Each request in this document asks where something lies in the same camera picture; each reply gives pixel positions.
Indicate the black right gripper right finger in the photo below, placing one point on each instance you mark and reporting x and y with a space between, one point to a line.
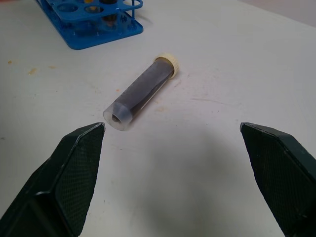
281 177

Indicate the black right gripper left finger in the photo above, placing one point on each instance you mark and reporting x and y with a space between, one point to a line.
64 182

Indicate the clear tube with cream cap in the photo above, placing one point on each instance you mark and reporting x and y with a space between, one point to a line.
144 91

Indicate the blue test tube rack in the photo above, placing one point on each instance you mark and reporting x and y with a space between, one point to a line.
98 24

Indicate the blurry orange object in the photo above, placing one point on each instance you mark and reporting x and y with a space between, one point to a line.
88 1

